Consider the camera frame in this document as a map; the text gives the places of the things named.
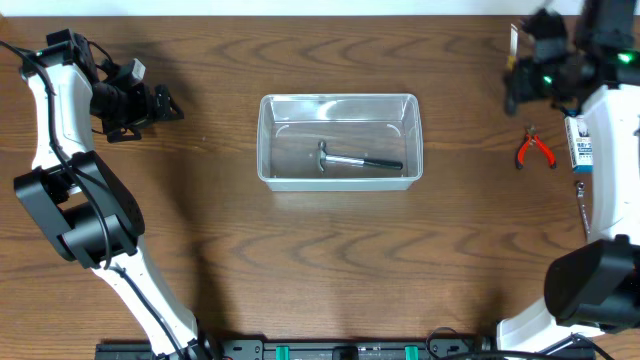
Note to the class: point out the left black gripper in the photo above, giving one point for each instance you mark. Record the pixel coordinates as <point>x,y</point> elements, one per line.
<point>148,110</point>

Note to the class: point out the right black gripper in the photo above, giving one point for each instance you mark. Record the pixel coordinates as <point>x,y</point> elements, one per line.
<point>520,80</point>

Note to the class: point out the yellow black screwdriver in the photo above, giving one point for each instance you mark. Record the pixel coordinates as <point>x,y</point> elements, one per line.
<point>510,104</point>

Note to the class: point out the small claw hammer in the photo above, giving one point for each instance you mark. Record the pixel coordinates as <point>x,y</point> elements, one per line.
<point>323,158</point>

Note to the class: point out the clear plastic container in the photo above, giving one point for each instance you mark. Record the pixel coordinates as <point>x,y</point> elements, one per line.
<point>380,126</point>

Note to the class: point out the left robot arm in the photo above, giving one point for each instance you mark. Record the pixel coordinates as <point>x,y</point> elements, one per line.
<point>83,209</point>

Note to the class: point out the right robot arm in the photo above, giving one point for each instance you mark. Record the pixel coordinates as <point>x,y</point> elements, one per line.
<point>594,290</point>

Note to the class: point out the blue white screw box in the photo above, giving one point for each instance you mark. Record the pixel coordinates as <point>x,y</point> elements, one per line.
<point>579,143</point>

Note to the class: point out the silver wrench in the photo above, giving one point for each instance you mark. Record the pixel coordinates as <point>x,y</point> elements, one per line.
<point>580,197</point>

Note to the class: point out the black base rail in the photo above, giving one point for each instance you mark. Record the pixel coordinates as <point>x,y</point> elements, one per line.
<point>255,349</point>

